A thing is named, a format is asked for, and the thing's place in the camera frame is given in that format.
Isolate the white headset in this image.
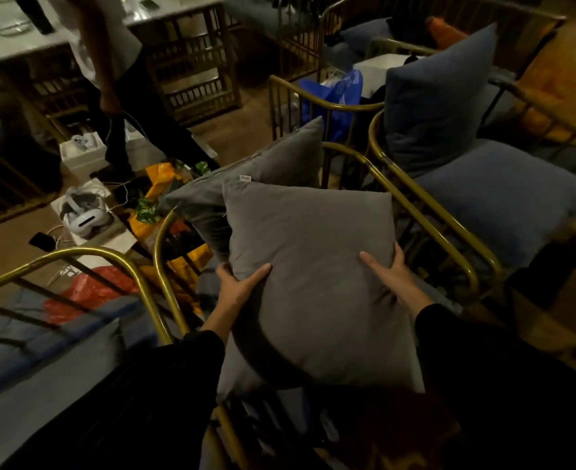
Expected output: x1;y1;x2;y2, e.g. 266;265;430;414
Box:
59;185;114;239

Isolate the large white box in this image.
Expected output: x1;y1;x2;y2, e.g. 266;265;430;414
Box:
351;52;420;99

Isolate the person's left forearm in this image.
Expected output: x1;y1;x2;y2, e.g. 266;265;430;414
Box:
0;313;236;470

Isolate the white foam box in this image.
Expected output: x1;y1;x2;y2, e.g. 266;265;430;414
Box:
121;121;169;172
58;131;108;180

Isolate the person's left hand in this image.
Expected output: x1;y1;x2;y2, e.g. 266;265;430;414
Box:
204;262;274;334

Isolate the blue-grey square cushion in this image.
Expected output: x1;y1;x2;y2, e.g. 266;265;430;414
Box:
383;22;498;178

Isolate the open white headset box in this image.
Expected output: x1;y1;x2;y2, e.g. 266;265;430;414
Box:
49;177;118;242

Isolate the red plastic bag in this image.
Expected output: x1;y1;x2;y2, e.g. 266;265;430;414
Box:
42;264;141;326

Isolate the black clothing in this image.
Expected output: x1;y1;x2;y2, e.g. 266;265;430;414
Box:
388;12;434;47

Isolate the black bottle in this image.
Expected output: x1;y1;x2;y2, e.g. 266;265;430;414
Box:
11;0;55;36

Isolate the marble table with lattice base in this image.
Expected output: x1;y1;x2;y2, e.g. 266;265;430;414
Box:
0;0;244;142

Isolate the blue cushion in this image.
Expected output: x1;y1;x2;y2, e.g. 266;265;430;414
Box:
339;18;395;58

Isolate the black pouch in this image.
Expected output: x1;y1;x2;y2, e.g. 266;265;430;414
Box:
113;174;146;207

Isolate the black phone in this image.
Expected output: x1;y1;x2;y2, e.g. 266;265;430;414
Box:
27;231;57;254

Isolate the white controller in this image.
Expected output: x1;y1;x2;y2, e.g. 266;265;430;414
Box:
70;133;101;152

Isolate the blue plastic bag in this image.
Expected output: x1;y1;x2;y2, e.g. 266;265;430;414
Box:
296;68;365;144

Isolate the blue-grey fabric bundle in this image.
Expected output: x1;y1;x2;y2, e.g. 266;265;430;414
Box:
0;287;144;370

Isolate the gold frame blue sofa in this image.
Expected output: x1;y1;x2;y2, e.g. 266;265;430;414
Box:
276;0;576;189

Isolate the grey square cushion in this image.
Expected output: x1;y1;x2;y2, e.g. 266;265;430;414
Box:
217;180;426;402
157;116;326;264

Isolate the person's right hand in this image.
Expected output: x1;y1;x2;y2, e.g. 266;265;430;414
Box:
359;242;434;320

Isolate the white plate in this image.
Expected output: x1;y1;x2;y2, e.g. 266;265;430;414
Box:
0;19;33;38

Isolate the yellow plastic bag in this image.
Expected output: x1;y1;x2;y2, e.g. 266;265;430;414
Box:
140;243;216;317

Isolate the person's right forearm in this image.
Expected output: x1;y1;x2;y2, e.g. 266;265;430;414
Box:
409;296;576;470

